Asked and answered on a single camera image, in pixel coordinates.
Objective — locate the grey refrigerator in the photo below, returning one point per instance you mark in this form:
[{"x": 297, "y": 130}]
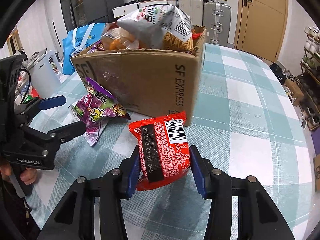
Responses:
[{"x": 100, "y": 2}]

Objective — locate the purple candy packet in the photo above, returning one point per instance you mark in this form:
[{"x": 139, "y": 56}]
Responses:
[{"x": 100, "y": 110}]

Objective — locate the teal checked tablecloth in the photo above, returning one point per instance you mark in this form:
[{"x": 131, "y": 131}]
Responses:
[{"x": 250, "y": 117}]

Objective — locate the red chip packet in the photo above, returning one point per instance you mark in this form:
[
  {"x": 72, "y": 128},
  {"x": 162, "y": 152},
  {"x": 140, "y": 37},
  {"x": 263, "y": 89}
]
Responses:
[{"x": 197, "y": 35}]

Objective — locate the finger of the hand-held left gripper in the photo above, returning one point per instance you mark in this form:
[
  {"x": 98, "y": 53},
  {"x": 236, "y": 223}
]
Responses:
[
  {"x": 72, "y": 131},
  {"x": 53, "y": 102}
]

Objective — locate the white suitcase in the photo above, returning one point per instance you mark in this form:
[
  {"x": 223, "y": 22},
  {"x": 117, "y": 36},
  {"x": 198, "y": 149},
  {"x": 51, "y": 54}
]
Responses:
[{"x": 190, "y": 7}]

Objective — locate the white curtain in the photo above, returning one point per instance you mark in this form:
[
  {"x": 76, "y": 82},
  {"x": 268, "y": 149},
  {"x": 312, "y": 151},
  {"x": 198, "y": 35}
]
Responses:
[{"x": 37, "y": 35}]

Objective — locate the maroon snack packet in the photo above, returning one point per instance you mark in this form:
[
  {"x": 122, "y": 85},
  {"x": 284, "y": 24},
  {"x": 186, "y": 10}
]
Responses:
[{"x": 97, "y": 48}]

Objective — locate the black sneakers pair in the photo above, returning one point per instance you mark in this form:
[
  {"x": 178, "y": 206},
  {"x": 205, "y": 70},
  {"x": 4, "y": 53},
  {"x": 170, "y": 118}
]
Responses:
[{"x": 277, "y": 71}]

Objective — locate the person's left hand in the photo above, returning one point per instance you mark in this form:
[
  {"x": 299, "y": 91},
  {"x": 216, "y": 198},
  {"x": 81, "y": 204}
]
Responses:
[{"x": 27, "y": 176}]

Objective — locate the noodle snack packet with barcode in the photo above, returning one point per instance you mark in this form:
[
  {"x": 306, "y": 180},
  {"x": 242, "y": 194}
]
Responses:
[{"x": 155, "y": 22}]

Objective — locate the wooden door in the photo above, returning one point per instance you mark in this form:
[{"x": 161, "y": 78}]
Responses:
[{"x": 262, "y": 17}]

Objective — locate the printed brown carton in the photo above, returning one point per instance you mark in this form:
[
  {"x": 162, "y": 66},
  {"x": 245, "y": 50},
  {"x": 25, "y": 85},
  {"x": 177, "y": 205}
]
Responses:
[{"x": 317, "y": 172}]

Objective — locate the green drink can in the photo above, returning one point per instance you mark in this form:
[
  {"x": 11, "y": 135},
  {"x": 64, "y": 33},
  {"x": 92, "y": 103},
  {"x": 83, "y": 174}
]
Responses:
[{"x": 27, "y": 99}]

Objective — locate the white drawer desk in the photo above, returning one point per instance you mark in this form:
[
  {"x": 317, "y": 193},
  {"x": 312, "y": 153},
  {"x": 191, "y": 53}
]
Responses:
[{"x": 125, "y": 10}]

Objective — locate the blue cartoon tote bag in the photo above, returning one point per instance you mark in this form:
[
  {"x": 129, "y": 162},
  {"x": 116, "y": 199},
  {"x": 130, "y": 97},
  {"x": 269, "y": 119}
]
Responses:
[{"x": 75, "y": 55}]

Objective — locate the dark glass-door cabinet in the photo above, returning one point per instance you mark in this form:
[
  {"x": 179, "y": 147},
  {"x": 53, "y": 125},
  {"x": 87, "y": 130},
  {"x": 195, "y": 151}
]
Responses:
[{"x": 70, "y": 5}]

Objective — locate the white sneakers pair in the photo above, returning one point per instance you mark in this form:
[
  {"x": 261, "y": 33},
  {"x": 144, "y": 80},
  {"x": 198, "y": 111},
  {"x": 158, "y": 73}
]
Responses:
[{"x": 303, "y": 121}]

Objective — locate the rows of assorted shoes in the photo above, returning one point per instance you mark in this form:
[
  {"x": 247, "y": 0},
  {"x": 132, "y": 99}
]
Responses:
[{"x": 311, "y": 45}]

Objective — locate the silver suitcase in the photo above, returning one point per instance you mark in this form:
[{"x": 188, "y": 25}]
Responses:
[{"x": 225, "y": 25}]

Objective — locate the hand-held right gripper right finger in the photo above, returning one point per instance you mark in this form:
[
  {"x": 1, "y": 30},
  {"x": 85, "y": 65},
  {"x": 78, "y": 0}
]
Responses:
[{"x": 200, "y": 177}]

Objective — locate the small red box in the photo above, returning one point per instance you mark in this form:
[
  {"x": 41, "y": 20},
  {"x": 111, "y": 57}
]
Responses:
[{"x": 35, "y": 92}]

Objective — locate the small brown cardboard box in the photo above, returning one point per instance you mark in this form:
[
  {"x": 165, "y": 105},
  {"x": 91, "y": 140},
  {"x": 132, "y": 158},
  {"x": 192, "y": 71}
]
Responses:
[{"x": 293, "y": 91}]

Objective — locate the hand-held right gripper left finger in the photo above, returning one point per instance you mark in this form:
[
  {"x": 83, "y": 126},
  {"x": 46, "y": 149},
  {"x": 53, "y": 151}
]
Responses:
[{"x": 132, "y": 180}]

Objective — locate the clear bread packet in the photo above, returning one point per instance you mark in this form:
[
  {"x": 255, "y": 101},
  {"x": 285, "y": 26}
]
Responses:
[{"x": 117, "y": 40}]

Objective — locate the red instant noodle packet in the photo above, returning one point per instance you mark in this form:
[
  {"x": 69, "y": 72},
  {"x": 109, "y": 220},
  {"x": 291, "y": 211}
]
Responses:
[{"x": 162, "y": 152}]

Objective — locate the wooden shoe rack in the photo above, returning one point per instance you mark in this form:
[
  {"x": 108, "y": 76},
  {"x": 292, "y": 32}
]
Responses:
[{"x": 310, "y": 72}]

